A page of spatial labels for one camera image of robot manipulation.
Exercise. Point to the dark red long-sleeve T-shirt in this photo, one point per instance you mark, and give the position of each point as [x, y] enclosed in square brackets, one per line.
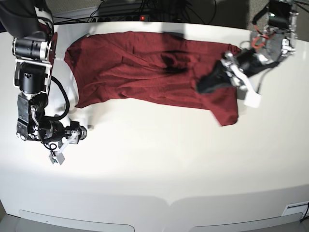
[155, 67]

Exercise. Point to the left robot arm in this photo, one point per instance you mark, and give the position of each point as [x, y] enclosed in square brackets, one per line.
[268, 48]

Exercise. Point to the white label plate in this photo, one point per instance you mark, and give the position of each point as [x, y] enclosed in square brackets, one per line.
[295, 208]

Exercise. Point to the black power strip red switch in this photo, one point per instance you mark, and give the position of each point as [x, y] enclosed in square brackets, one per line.
[130, 17]

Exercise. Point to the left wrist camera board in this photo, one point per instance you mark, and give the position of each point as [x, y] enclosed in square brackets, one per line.
[252, 99]

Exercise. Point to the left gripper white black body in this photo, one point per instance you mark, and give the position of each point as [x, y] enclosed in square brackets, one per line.
[236, 66]

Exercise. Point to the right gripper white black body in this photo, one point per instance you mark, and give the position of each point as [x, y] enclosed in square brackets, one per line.
[64, 136]

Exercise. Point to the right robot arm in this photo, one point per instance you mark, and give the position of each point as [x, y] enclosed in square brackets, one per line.
[31, 25]

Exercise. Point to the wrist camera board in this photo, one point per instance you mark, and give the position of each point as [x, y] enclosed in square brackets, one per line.
[56, 157]
[252, 99]

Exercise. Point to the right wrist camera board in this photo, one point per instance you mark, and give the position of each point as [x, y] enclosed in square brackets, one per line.
[56, 157]

